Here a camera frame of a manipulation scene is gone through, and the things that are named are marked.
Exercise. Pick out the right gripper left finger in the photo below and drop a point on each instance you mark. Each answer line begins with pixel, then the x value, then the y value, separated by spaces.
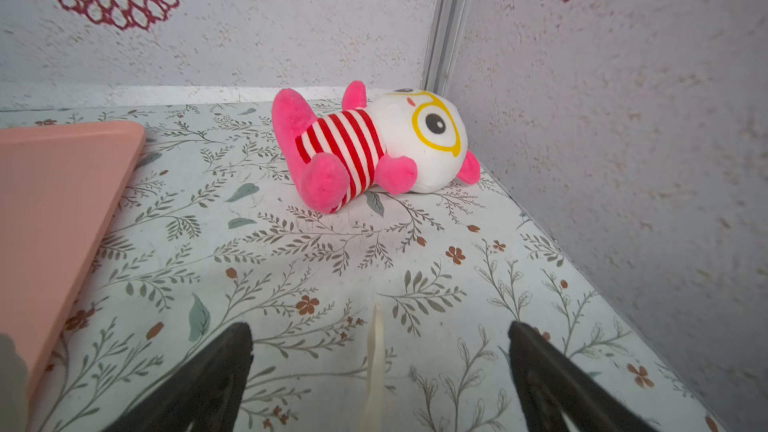
pixel 13 385

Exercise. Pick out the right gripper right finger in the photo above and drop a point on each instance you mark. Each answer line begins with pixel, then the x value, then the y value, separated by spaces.
pixel 372 413

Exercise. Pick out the pink tray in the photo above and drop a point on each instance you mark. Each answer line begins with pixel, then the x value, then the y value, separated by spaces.
pixel 60 186

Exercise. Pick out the pink plush toy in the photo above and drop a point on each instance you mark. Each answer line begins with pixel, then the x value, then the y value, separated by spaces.
pixel 407 140

